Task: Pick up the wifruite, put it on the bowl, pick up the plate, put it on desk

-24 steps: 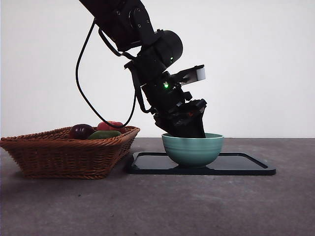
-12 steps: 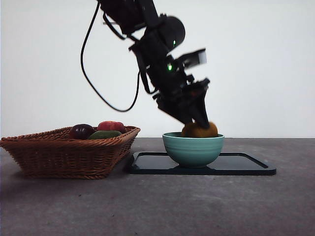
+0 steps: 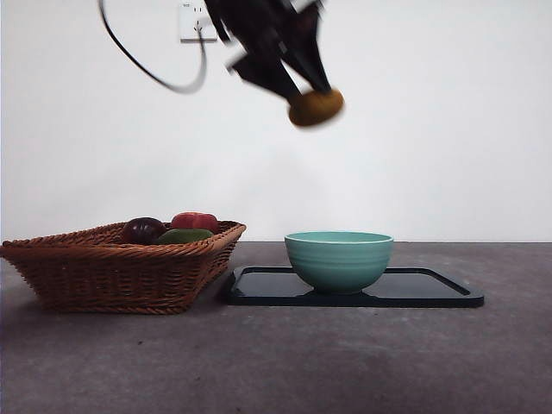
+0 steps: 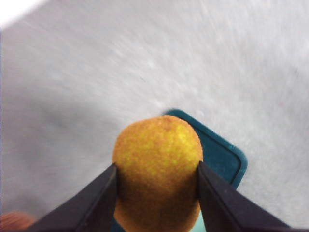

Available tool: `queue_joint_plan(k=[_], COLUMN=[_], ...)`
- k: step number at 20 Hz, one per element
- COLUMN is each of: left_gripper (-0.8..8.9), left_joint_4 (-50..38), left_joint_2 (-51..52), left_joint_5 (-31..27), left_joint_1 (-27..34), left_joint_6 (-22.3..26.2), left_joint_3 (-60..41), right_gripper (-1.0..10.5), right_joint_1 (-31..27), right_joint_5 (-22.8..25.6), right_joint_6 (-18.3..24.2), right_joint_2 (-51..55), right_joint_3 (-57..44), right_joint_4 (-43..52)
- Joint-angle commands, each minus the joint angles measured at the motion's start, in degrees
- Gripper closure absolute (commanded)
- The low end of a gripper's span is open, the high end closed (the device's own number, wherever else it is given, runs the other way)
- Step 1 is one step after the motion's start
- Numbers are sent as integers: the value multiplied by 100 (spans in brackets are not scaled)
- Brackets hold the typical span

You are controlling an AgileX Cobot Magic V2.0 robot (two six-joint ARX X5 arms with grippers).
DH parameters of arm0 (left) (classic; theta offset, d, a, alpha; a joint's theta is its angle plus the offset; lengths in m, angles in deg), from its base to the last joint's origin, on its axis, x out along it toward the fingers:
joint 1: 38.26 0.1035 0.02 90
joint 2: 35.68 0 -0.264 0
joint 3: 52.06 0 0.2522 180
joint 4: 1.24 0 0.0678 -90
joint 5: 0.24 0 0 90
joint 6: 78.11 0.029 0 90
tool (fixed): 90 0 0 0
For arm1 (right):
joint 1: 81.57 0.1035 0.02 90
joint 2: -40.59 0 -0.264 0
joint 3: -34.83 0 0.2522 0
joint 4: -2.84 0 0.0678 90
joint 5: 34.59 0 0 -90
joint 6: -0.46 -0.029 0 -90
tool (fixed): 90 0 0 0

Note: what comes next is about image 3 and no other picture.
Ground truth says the yellow-orange fruit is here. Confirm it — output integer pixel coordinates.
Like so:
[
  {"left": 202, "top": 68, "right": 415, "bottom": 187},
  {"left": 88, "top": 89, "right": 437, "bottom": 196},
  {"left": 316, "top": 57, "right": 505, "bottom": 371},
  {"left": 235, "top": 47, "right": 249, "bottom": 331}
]
[{"left": 287, "top": 88, "right": 346, "bottom": 128}]

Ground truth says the teal ceramic bowl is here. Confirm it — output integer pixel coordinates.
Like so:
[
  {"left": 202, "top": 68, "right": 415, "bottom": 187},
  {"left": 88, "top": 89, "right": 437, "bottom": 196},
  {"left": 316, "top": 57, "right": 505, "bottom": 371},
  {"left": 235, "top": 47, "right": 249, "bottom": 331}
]
[{"left": 284, "top": 231, "right": 395, "bottom": 296}]

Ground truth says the dark rectangular tray plate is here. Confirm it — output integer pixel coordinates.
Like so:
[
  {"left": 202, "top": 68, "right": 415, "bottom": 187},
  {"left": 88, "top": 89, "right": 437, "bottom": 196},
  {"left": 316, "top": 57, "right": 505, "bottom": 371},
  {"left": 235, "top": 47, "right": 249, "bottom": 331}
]
[{"left": 222, "top": 266, "right": 486, "bottom": 309}]

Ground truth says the red apple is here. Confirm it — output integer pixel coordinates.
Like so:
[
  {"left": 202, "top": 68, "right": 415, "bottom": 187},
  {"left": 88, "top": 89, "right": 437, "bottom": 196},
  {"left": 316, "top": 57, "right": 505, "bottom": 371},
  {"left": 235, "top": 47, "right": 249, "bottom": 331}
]
[{"left": 171, "top": 211, "right": 220, "bottom": 235}]

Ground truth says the green fruit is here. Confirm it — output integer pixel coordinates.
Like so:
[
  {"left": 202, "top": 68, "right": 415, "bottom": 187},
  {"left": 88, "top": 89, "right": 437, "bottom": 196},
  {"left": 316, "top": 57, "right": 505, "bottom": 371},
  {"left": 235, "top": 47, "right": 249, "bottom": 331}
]
[{"left": 154, "top": 229, "right": 215, "bottom": 246}]

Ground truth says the dark purple round fruit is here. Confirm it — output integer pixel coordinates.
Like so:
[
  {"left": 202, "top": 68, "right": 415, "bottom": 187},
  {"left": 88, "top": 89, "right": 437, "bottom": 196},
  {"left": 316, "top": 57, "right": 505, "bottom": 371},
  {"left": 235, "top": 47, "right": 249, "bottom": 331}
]
[{"left": 121, "top": 216, "right": 167, "bottom": 245}]

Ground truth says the brown wicker basket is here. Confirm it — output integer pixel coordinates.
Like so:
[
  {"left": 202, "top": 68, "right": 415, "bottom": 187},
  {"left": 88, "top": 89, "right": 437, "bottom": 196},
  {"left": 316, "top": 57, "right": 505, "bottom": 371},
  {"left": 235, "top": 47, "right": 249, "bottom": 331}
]
[{"left": 0, "top": 220, "right": 247, "bottom": 315}]

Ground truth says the black flat left arm cable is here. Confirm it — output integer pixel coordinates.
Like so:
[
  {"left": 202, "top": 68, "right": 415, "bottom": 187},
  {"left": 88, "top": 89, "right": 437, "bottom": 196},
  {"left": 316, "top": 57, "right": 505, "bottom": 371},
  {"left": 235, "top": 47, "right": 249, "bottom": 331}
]
[{"left": 206, "top": 0, "right": 236, "bottom": 47}]

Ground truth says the black round left arm cable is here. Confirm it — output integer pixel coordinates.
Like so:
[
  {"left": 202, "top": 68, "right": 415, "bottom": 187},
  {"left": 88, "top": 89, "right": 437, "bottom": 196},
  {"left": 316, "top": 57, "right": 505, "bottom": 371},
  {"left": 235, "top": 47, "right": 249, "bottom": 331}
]
[{"left": 97, "top": 0, "right": 209, "bottom": 95}]

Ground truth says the white wall socket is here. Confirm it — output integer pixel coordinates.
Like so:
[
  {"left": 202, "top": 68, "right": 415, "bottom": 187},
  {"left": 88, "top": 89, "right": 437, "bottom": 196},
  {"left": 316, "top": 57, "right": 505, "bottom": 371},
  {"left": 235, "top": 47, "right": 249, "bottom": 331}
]
[{"left": 179, "top": 2, "right": 219, "bottom": 43}]

